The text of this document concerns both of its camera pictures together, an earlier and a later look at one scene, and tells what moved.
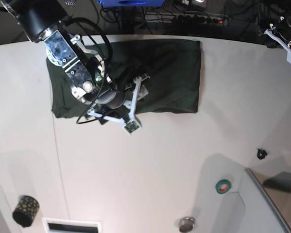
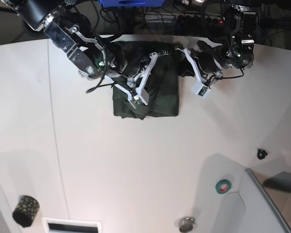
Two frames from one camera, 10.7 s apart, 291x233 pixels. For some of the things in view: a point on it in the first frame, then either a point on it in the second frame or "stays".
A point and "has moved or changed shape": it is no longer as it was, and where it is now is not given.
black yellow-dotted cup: [25, 210] stays
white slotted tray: [73, 222] stays
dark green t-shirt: [173, 67] has moved or changed shape
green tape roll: [223, 186] stays
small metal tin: [186, 224] stays
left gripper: [113, 98] to [127, 61]
